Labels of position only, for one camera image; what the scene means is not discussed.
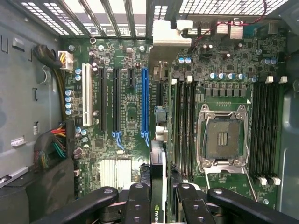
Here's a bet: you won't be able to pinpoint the dark grey open PC case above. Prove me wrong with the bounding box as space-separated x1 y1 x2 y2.
0 0 299 224

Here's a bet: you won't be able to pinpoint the CPU socket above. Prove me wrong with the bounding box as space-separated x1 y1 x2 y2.
197 102 252 175

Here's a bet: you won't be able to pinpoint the white expansion slot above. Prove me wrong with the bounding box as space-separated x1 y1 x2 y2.
81 63 93 128

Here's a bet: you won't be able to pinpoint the short black expansion slot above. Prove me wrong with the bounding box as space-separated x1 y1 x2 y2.
127 69 136 89

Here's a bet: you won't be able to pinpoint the silver chipset heatsink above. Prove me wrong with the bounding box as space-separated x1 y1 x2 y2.
100 158 133 189

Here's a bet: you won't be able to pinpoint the blue expansion slot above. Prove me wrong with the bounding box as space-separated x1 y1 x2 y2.
141 67 150 147

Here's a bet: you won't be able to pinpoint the black RAM slot white latches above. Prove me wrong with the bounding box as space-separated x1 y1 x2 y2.
256 75 274 187
183 75 193 182
270 75 288 187

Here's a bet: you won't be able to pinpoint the black yellow power cable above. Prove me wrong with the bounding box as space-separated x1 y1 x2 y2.
33 44 75 123

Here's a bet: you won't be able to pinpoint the long black expansion slot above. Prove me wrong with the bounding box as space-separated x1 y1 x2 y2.
112 68 124 150
97 67 107 133

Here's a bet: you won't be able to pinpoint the multicoloured power wire bundle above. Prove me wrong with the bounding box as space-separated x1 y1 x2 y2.
33 121 76 175

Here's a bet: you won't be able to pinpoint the green motherboard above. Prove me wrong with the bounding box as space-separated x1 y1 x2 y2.
59 21 288 210

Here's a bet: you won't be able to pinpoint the green RAM stick dark chips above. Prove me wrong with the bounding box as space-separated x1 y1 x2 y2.
171 78 178 171

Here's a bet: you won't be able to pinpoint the thin red fan wire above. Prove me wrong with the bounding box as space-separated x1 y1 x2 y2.
189 0 273 51

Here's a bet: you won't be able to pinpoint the black fan duct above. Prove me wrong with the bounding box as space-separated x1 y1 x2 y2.
0 161 77 224

